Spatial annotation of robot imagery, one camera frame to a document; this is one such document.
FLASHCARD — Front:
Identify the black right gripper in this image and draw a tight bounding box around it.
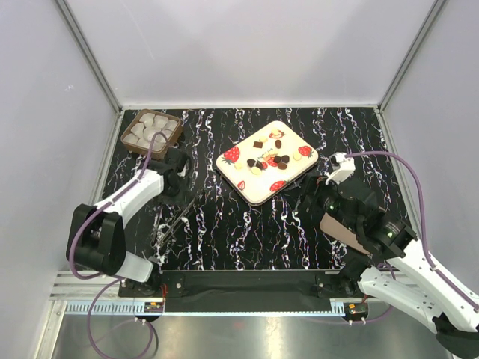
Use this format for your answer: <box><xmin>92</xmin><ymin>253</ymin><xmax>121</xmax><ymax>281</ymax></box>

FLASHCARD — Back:
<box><xmin>281</xmin><ymin>172</ymin><xmax>361</xmax><ymax>234</ymax></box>

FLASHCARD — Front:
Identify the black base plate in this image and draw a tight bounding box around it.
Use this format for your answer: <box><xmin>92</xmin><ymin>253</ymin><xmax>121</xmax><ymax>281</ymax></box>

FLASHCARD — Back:
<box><xmin>118</xmin><ymin>269</ymin><xmax>370</xmax><ymax>313</ymax></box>

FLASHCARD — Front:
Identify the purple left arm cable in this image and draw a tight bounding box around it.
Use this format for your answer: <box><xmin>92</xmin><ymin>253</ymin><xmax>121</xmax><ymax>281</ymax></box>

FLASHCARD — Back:
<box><xmin>67</xmin><ymin>131</ymin><xmax>169</xmax><ymax>358</ymax></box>

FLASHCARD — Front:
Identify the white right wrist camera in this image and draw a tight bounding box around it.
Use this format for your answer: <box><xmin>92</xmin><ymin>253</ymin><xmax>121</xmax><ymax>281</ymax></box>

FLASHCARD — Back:
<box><xmin>326</xmin><ymin>153</ymin><xmax>356</xmax><ymax>185</ymax></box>

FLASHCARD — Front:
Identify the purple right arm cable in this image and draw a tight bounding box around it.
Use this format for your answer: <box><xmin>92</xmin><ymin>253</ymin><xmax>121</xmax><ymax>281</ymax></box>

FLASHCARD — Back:
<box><xmin>346</xmin><ymin>150</ymin><xmax>479</xmax><ymax>311</ymax></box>

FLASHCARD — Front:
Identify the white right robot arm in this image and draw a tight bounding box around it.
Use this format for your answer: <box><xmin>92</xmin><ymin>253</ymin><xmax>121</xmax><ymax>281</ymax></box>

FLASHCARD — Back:
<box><xmin>299</xmin><ymin>175</ymin><xmax>478</xmax><ymax>358</ymax></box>

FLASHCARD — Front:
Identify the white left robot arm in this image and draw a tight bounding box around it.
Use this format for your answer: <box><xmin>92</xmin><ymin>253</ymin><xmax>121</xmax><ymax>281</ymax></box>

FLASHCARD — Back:
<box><xmin>66</xmin><ymin>148</ymin><xmax>191</xmax><ymax>296</ymax></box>

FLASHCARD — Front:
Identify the brown chocolate box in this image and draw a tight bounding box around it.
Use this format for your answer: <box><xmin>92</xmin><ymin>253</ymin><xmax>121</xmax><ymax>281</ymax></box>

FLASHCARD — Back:
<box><xmin>120</xmin><ymin>109</ymin><xmax>183</xmax><ymax>160</ymax></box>

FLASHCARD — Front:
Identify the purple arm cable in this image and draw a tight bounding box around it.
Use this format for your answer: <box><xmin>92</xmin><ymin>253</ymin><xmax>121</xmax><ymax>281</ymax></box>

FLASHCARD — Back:
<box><xmin>67</xmin><ymin>131</ymin><xmax>169</xmax><ymax>358</ymax></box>
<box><xmin>346</xmin><ymin>150</ymin><xmax>479</xmax><ymax>311</ymax></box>

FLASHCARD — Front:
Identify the strawberry print tray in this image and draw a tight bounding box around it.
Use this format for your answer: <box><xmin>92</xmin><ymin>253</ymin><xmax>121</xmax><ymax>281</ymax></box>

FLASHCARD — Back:
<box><xmin>216</xmin><ymin>120</ymin><xmax>319</xmax><ymax>206</ymax></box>

